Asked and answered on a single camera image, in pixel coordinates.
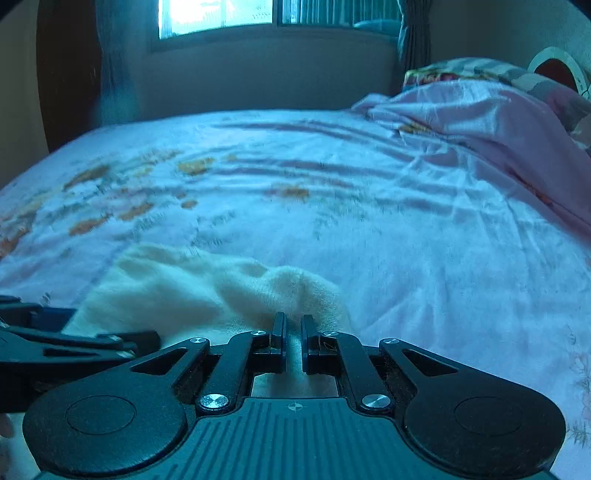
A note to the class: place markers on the floral bed sheet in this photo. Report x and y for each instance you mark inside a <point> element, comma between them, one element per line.
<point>323,207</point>

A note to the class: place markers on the white knit sweater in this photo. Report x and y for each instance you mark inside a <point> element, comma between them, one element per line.
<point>184,286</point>

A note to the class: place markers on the round white object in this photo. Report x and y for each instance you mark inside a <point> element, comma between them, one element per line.
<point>579,76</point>

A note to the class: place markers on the floral pillow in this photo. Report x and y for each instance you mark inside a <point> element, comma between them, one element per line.
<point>461,70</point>

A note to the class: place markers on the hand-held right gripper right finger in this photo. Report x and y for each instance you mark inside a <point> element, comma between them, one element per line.
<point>308,334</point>

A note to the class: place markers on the window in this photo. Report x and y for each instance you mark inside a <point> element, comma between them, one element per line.
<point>277,14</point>

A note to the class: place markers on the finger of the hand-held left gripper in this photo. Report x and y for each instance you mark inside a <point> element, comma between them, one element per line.
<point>48,318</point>
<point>92,344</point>

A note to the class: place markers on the person's left hand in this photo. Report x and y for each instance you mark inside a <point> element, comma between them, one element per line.
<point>5,425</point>

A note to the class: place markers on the dark curtain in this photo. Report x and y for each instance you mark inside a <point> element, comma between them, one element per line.
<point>413,32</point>

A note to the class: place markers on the pink blanket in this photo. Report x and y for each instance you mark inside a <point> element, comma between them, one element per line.
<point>485,120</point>

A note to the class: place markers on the dark wooden door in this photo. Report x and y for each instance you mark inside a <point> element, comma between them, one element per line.
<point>69,69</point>

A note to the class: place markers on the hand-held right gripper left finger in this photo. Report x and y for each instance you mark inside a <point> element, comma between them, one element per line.
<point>280,332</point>

